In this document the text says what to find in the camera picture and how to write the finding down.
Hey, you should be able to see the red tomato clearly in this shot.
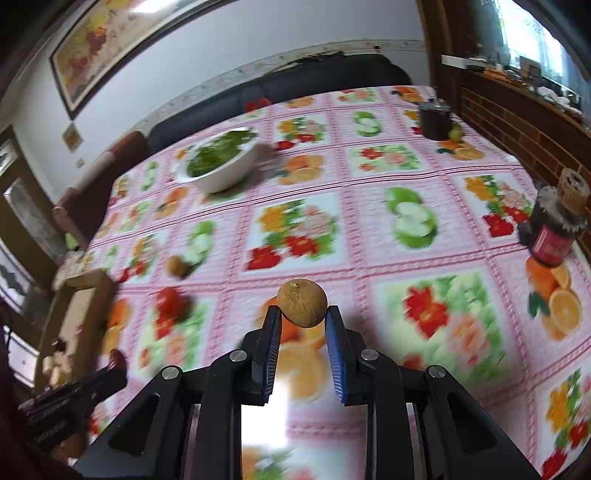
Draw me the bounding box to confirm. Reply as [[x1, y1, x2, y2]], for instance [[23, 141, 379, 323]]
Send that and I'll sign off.
[[155, 287, 185, 319]]

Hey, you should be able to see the person's left hand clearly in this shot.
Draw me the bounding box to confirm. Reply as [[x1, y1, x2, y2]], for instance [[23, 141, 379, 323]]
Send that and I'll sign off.
[[50, 431, 89, 464]]

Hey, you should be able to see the brown armchair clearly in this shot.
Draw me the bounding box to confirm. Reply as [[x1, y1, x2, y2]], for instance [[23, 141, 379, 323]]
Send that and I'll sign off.
[[52, 131, 148, 249]]

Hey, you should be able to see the shallow cardboard box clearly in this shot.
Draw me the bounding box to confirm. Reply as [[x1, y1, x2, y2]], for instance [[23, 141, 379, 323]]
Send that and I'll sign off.
[[33, 269, 117, 394]]

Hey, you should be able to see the fruit pattern tablecloth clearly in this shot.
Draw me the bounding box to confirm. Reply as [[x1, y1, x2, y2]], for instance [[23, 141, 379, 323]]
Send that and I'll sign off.
[[83, 86, 590, 479]]

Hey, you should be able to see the brown round longan fruit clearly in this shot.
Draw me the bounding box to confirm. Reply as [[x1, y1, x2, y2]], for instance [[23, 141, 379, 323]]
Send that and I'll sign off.
[[165, 255, 191, 279]]

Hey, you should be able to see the small green fruit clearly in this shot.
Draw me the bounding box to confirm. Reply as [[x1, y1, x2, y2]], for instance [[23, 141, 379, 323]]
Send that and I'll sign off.
[[449, 128, 463, 143]]

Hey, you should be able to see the black leather sofa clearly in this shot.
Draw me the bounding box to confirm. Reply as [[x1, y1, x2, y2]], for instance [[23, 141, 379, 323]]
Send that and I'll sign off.
[[147, 51, 412, 155]]

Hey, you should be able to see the framed wall painting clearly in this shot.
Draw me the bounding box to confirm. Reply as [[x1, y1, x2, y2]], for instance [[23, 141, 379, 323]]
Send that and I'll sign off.
[[50, 0, 223, 120]]

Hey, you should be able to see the wooden sideboard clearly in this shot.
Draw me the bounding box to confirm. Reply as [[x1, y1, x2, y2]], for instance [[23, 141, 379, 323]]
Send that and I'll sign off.
[[417, 1, 590, 184]]

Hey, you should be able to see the red jar with lid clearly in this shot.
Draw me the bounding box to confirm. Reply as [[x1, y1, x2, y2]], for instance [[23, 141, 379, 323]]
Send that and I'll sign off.
[[518, 168, 590, 268]]

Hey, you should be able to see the black cup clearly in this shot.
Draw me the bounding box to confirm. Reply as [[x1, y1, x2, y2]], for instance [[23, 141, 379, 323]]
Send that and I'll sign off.
[[419, 98, 453, 141]]

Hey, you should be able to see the green cushion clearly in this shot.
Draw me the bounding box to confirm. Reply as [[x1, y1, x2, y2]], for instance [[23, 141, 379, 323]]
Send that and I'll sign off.
[[64, 233, 79, 251]]

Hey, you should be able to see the white salad bowl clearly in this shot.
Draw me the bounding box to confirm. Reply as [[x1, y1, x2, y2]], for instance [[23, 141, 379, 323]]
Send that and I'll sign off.
[[174, 127, 259, 195]]

